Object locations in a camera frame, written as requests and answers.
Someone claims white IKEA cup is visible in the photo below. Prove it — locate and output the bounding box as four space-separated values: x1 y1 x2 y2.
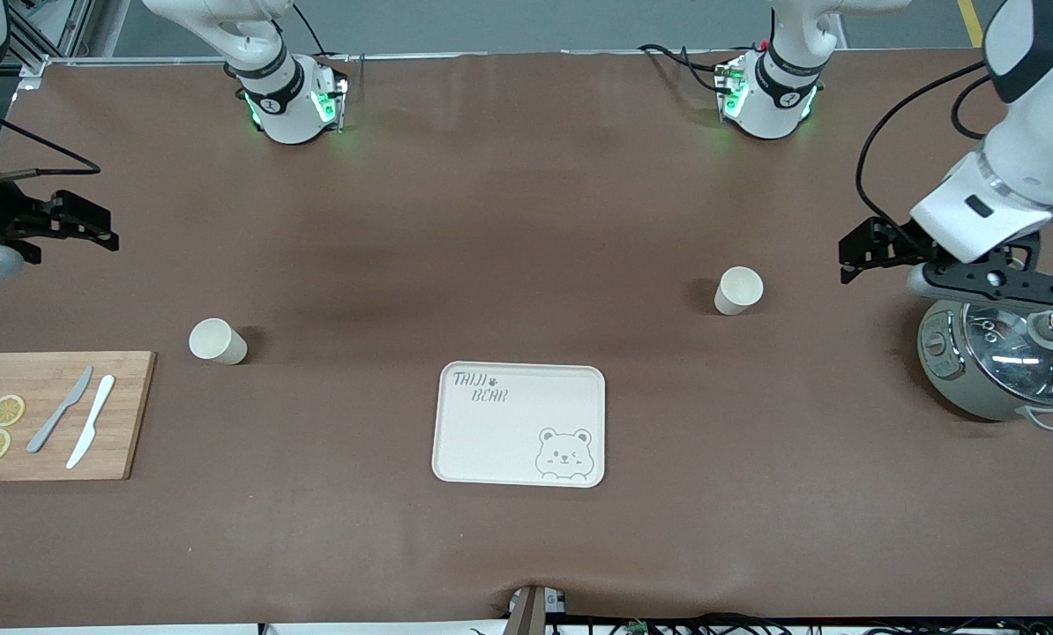
189 318 249 365
713 266 765 316

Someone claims cream bear print tray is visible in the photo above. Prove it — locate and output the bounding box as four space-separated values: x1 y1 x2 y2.
431 361 607 489

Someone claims grey-green cooking pot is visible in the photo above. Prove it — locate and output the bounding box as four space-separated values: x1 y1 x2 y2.
917 300 1053 431

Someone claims glass pot lid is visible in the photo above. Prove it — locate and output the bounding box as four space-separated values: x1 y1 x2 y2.
963 300 1053 408

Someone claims grey plastic knife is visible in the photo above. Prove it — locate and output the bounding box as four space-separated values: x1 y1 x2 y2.
26 366 94 454

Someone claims white plastic knife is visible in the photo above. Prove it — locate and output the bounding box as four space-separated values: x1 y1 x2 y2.
66 375 116 470

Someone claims wooden cutting board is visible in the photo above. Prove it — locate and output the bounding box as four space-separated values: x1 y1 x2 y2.
0 351 157 482

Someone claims brown table cover mat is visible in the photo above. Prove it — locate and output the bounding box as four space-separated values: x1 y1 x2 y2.
0 49 1053 629

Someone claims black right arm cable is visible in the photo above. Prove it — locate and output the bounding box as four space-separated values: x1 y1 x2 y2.
0 95 102 182

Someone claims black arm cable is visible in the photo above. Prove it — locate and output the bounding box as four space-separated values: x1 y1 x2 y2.
0 95 102 182
855 60 995 235

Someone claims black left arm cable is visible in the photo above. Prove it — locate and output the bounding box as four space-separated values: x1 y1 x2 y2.
855 60 995 235

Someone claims aluminium frame profile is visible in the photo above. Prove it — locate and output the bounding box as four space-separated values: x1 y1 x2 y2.
2 0 95 76

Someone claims black left base cable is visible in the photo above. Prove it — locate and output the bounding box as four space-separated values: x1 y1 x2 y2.
639 42 730 93

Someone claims black base cable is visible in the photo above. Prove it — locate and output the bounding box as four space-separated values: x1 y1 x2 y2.
293 4 329 58
639 42 730 93

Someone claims black right base cable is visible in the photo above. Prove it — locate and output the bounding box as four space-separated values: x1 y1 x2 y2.
293 4 329 58

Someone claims grey metal table bracket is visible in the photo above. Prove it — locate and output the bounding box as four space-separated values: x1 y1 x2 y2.
507 585 568 635

